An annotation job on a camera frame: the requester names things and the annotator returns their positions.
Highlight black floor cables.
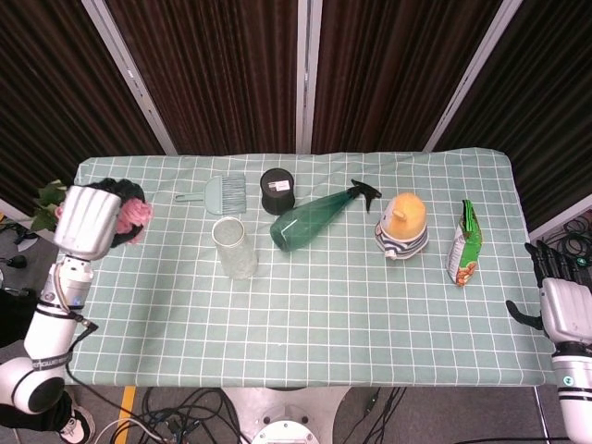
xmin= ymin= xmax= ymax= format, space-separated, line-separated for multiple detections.
xmin=68 ymin=386 xmax=246 ymax=444

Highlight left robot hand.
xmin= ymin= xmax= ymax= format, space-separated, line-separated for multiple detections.
xmin=52 ymin=178 xmax=146 ymax=260

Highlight black cylindrical can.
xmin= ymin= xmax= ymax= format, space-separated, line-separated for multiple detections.
xmin=259 ymin=167 xmax=296 ymax=216

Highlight orange and striped toy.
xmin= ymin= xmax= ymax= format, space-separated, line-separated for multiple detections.
xmin=374 ymin=191 xmax=430 ymax=261

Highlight pink artificial flower bouquet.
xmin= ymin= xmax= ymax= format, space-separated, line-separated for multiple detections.
xmin=31 ymin=179 xmax=154 ymax=235

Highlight black and white sneaker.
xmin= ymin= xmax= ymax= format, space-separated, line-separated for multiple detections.
xmin=58 ymin=401 xmax=97 ymax=444

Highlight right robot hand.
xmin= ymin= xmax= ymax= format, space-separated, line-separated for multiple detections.
xmin=505 ymin=240 xmax=592 ymax=346

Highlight grey metal frame post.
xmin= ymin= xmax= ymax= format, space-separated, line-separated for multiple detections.
xmin=81 ymin=0 xmax=179 ymax=156
xmin=423 ymin=0 xmax=531 ymax=153
xmin=294 ymin=0 xmax=323 ymax=154

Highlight green checkered tablecloth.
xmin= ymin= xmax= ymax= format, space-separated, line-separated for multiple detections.
xmin=59 ymin=147 xmax=560 ymax=388

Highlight clear glass vase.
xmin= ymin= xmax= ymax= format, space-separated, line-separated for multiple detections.
xmin=211 ymin=216 xmax=258 ymax=280

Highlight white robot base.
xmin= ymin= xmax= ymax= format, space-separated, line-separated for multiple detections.
xmin=223 ymin=386 xmax=353 ymax=444

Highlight light green dust brush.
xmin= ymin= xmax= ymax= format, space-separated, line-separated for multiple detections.
xmin=174 ymin=174 xmax=247 ymax=216

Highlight green spray bottle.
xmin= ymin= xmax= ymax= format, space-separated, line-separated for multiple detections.
xmin=269 ymin=179 xmax=383 ymax=253

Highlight green snack bag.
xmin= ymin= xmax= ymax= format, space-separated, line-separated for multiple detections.
xmin=445 ymin=199 xmax=484 ymax=289

